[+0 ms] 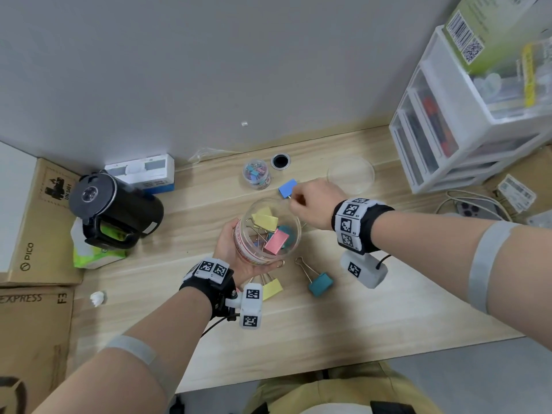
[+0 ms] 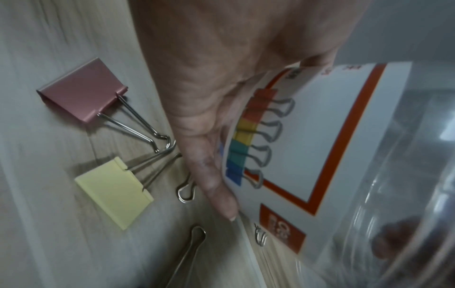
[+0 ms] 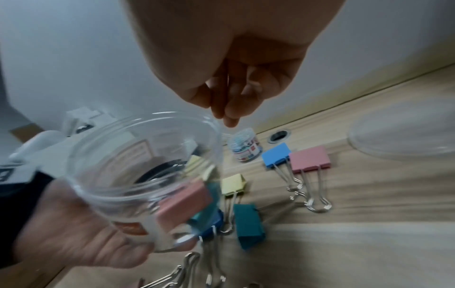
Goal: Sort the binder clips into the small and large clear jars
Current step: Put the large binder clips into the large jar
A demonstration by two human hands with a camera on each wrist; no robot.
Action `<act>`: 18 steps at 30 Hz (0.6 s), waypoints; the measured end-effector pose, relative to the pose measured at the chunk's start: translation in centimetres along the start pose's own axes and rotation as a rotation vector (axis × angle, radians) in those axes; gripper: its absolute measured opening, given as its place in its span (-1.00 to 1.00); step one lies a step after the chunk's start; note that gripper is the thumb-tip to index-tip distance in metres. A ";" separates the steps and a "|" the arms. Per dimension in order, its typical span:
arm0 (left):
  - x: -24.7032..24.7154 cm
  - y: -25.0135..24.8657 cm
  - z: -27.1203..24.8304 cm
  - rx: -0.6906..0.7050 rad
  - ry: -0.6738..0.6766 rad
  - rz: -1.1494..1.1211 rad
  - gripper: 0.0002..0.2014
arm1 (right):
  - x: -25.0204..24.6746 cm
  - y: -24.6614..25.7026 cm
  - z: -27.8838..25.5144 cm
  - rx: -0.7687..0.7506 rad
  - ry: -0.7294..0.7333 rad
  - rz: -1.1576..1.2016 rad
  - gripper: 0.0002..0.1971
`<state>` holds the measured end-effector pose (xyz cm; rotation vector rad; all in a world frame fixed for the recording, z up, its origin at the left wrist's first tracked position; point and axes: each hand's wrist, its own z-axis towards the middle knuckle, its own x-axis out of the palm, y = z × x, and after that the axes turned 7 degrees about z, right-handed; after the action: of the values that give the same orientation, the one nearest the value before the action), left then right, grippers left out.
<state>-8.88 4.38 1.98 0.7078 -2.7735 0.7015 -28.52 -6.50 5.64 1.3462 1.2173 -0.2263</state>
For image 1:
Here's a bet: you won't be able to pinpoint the person's left hand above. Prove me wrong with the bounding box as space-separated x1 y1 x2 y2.
212 219 286 289

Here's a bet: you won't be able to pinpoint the person's right hand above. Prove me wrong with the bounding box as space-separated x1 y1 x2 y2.
287 177 349 231

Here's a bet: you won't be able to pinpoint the large clear plastic jar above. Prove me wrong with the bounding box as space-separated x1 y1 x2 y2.
232 197 302 267

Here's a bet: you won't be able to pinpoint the large blue binder clip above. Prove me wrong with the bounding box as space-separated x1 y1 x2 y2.
277 178 299 200

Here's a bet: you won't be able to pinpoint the pile of colourful binder clips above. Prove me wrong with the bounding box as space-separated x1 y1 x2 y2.
248 206 301 257

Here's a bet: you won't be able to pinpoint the large yellow binder clip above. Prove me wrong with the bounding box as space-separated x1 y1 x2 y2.
258 273 285 302

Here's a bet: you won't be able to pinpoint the small clear plastic jar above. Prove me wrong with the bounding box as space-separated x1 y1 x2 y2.
241 158 273 191

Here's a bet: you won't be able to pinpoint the cluster of small colourful clips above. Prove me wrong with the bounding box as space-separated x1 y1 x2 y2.
244 162 268 184

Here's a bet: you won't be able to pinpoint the large teal binder clip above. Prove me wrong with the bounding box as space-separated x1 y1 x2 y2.
294 256 335 298

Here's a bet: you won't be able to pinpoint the person's left forearm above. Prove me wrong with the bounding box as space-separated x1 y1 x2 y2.
32 286 214 414

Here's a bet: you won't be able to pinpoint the person's right forearm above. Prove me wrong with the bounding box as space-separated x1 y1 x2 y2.
370 209 552 350

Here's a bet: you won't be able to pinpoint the person's olive trousers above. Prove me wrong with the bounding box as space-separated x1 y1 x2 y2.
246 361 445 414

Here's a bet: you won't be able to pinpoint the clear large jar lid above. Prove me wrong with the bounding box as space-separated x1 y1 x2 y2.
326 156 376 196

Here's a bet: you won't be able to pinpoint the black right wristband with markers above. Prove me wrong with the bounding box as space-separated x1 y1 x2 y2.
331 197 396 255

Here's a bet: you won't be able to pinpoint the white and blue box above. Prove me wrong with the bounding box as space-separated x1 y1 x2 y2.
105 154 176 196

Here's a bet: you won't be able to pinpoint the black electric kettle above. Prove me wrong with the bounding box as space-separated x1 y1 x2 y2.
68 170 164 251

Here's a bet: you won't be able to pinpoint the clear plastic wrapper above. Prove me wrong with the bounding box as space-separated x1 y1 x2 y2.
186 146 244 165

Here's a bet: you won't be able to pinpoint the green tissue pack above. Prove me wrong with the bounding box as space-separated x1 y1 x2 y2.
71 217 128 270

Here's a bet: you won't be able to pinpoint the grey smartphone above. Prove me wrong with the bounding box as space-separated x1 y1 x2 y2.
453 200 503 220

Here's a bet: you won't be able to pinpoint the small brown cardboard box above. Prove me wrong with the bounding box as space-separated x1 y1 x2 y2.
0 157 85 288

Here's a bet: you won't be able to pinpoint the white plastic drawer unit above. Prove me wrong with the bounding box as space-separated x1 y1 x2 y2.
389 24 552 194

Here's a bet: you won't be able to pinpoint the large brown cardboard box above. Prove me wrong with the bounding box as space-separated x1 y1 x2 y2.
0 286 75 414

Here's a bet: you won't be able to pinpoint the white cabinet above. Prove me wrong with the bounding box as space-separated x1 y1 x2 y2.
0 141 39 272

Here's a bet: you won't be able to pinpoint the clear yellow-striped plastic packaging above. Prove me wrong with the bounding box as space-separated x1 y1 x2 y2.
470 36 552 121

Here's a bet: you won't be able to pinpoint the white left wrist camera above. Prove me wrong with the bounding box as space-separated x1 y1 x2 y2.
225 283 264 331

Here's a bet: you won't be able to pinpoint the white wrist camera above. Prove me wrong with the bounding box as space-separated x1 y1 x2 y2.
339 250 389 290
225 283 264 331

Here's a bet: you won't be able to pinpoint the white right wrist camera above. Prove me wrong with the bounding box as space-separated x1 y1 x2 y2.
339 250 389 290

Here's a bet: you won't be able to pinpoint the white cable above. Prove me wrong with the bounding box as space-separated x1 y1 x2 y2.
433 190 514 223

